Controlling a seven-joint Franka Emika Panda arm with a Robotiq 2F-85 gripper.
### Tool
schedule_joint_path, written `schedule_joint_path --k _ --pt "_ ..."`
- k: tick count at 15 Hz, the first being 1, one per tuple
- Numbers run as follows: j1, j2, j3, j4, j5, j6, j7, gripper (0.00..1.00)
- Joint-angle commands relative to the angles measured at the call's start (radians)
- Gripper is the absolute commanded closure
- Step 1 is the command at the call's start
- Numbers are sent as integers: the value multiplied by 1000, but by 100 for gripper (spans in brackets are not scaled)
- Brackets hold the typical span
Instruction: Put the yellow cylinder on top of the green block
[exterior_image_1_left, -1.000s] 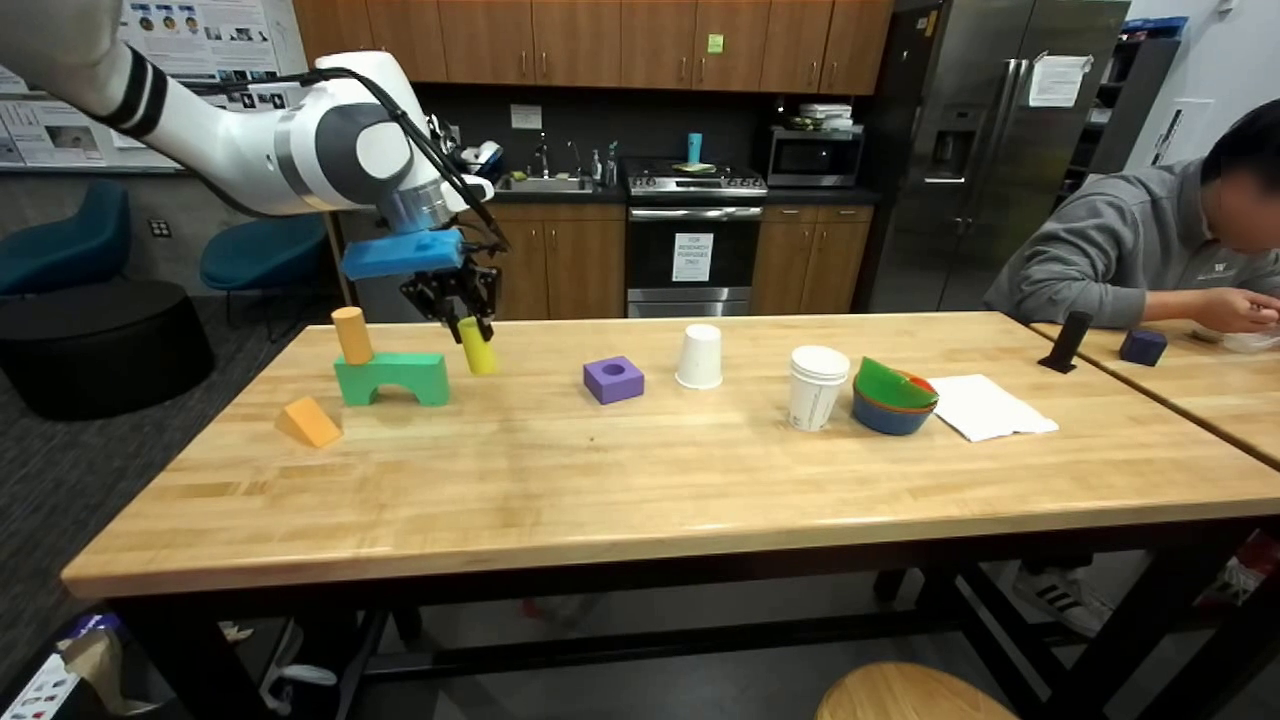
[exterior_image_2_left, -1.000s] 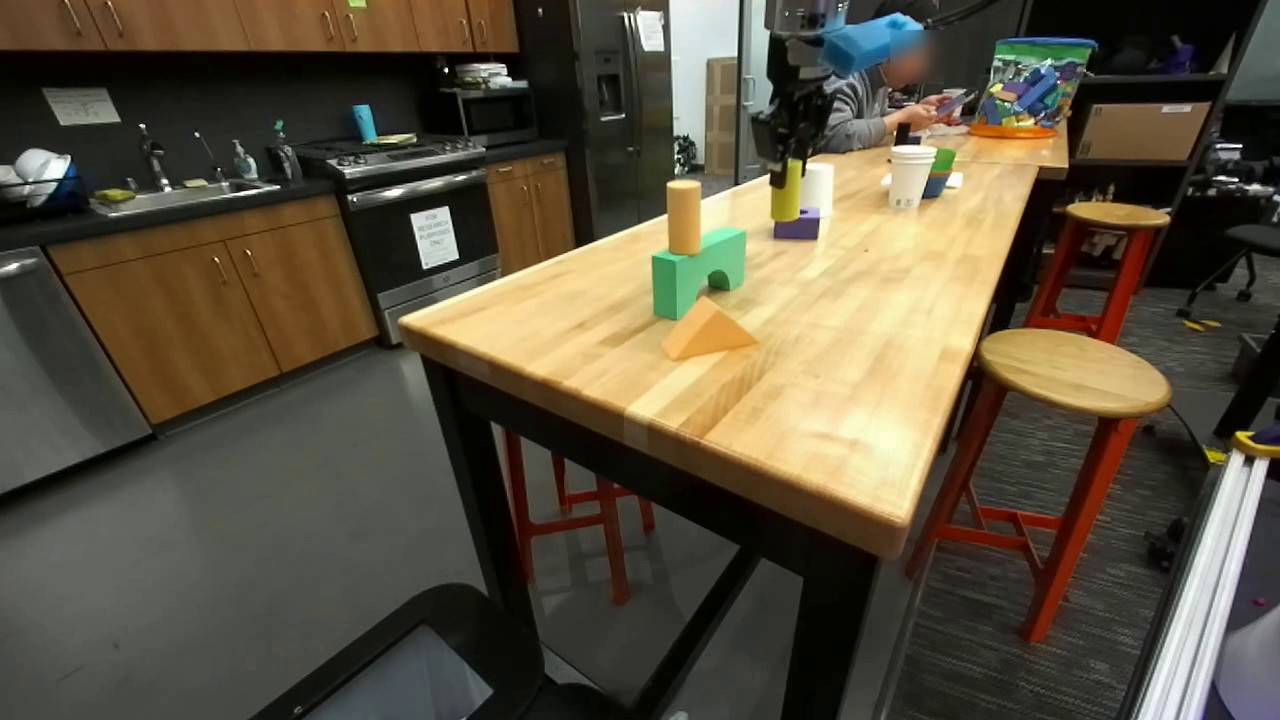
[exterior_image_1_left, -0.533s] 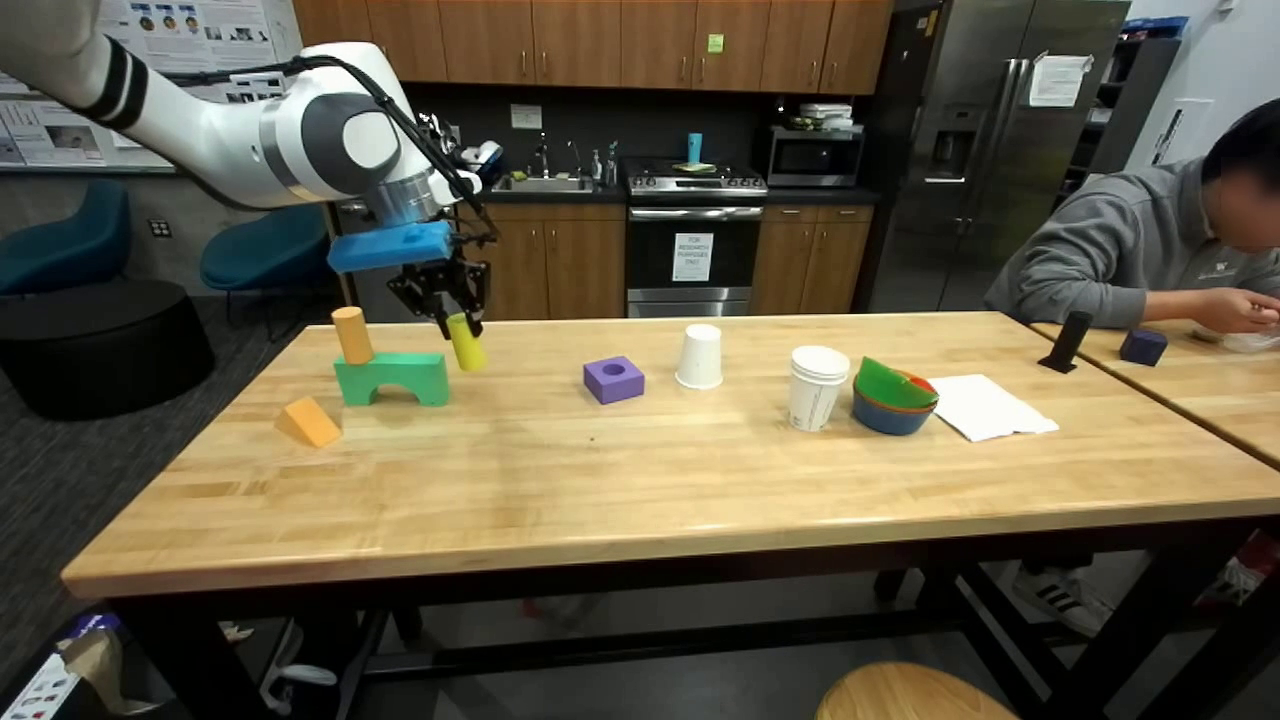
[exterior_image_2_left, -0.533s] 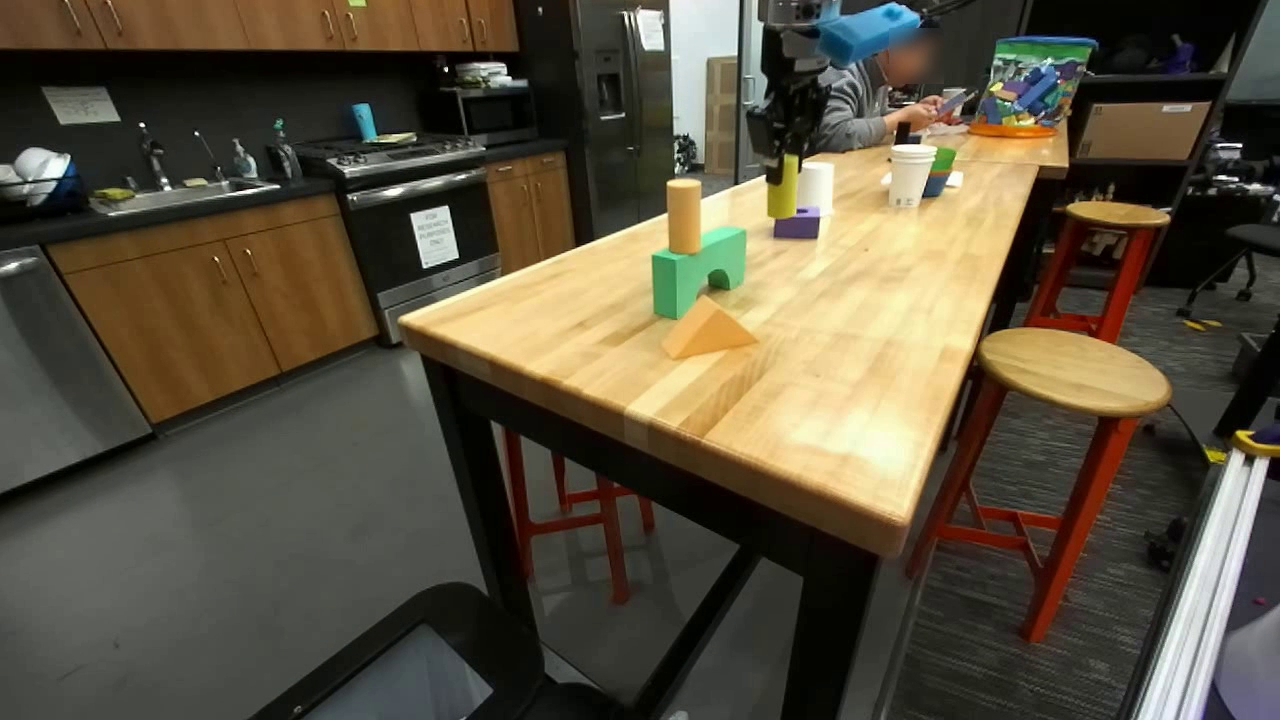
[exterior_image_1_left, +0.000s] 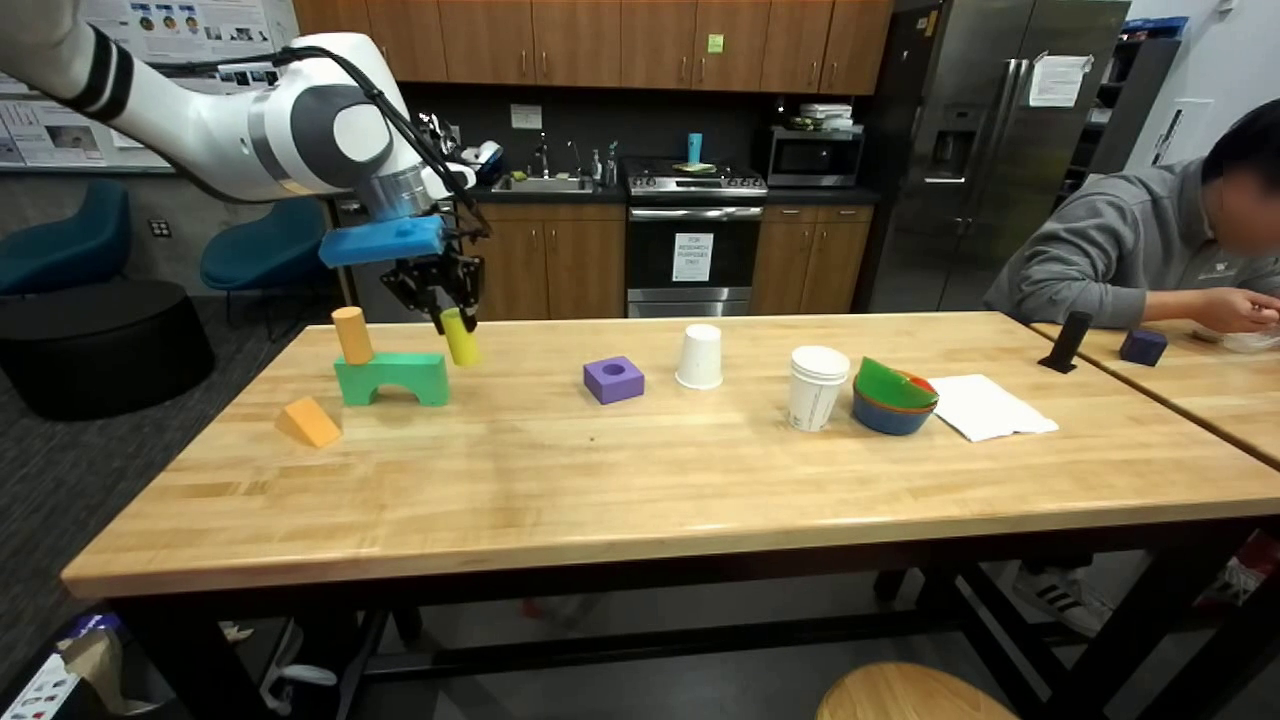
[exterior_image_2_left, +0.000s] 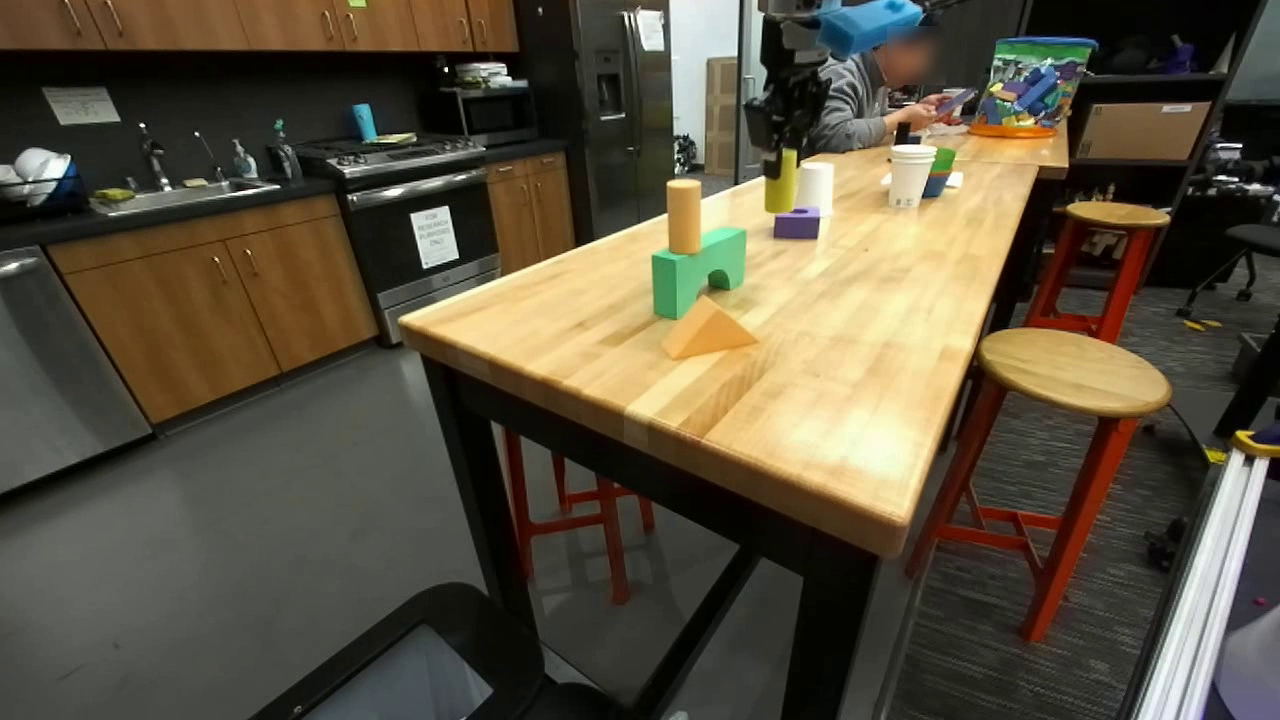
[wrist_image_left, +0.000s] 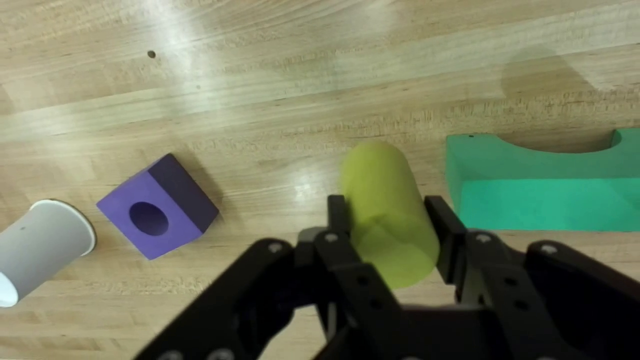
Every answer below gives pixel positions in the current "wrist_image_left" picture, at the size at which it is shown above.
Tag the purple foam cube with hole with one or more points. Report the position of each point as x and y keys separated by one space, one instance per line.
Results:
x=160 y=213

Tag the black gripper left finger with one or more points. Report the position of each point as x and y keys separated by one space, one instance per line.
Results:
x=280 y=293

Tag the yellow foam cylinder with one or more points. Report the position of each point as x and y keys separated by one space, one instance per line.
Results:
x=387 y=200

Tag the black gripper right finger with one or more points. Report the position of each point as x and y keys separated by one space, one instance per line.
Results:
x=532 y=293

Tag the plain white paper cup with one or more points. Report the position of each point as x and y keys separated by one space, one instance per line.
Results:
x=42 y=243

